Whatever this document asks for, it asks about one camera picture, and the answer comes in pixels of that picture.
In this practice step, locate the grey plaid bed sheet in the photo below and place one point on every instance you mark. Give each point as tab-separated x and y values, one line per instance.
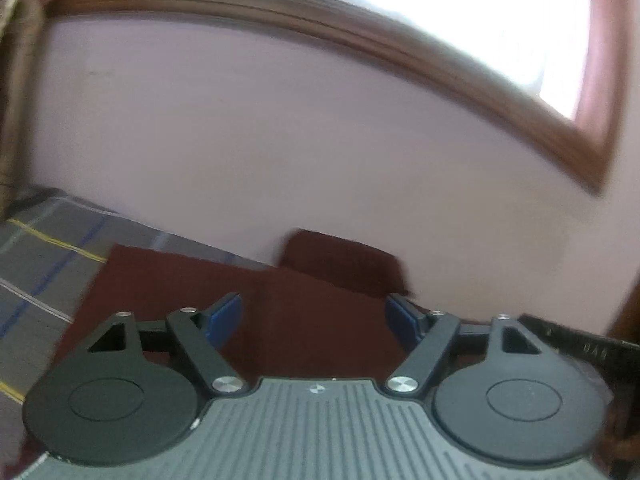
45	270

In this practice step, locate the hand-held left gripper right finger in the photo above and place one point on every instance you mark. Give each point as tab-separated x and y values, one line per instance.
401	321

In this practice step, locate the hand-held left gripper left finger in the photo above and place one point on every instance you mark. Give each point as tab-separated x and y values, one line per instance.
226	318

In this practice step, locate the maroon garment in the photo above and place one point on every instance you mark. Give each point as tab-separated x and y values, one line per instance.
305	320

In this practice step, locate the wooden window frame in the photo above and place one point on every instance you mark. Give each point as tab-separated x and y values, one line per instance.
380	45

